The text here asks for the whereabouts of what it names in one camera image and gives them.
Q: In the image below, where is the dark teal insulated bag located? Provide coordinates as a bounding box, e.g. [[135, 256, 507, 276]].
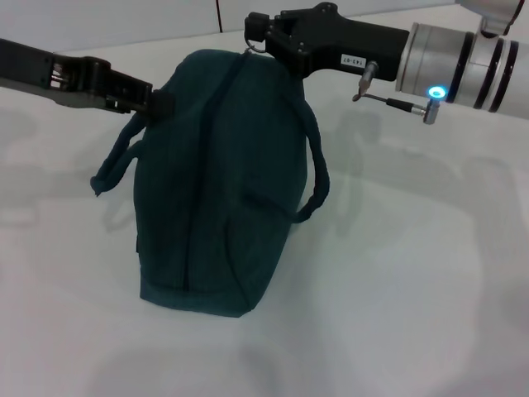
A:
[[89, 48, 333, 320]]

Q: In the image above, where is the grey right gripper cable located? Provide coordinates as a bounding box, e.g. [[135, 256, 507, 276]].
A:
[[363, 91, 444, 126]]

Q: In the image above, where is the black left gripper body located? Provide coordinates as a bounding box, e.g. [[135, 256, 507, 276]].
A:
[[0, 37, 113, 110]]

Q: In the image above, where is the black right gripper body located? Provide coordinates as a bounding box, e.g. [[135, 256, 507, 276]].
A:
[[264, 2, 413, 83]]

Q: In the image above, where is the silver metal pin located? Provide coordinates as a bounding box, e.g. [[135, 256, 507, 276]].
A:
[[350, 60, 380, 103]]

